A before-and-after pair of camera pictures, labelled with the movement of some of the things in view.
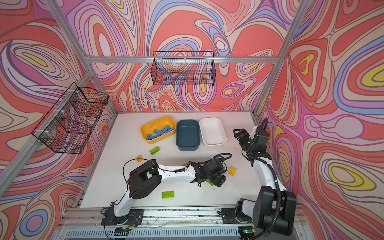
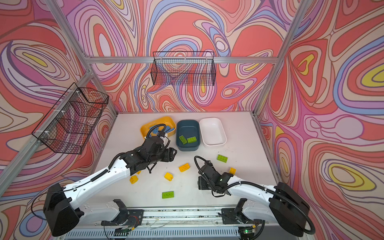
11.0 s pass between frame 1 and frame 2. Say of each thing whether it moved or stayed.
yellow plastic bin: stayed
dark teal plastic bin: stayed
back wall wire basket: stayed
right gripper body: moved
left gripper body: moved
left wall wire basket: stayed
